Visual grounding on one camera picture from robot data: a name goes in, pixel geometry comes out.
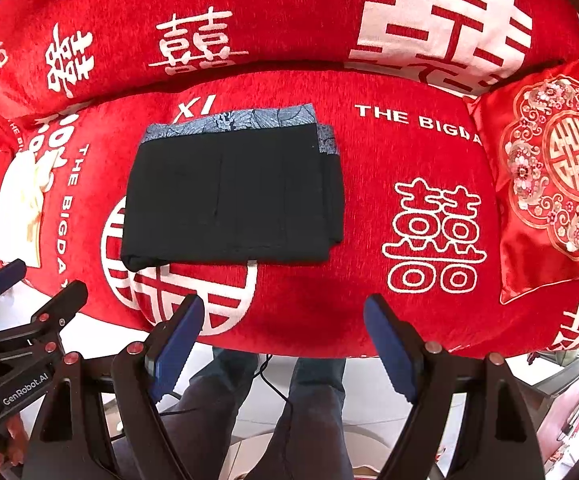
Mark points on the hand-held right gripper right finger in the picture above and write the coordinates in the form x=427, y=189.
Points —
x=392, y=347

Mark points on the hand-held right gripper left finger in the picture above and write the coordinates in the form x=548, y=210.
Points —
x=174, y=345

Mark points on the black pants with patterned waistband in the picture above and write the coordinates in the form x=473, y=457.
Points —
x=229, y=200

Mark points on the person's left hand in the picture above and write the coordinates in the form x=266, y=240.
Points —
x=15, y=432

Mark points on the cream cloth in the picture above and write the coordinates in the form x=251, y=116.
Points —
x=19, y=210

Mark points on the person's left leg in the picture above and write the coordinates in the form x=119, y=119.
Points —
x=204, y=410

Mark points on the person's leg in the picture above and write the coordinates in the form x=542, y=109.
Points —
x=309, y=410
x=204, y=410

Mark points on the red printed sofa cover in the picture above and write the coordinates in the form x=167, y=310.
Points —
x=319, y=300

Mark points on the person's right leg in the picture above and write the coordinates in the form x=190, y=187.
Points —
x=309, y=410

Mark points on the red embroidered cushion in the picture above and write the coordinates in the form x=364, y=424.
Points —
x=569, y=160

